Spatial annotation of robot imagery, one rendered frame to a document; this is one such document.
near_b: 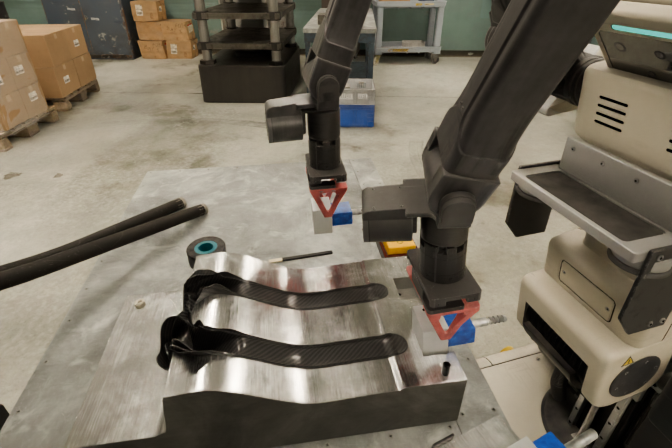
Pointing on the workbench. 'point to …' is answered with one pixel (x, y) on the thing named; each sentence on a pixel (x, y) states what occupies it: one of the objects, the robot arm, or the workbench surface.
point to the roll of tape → (204, 248)
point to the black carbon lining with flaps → (200, 340)
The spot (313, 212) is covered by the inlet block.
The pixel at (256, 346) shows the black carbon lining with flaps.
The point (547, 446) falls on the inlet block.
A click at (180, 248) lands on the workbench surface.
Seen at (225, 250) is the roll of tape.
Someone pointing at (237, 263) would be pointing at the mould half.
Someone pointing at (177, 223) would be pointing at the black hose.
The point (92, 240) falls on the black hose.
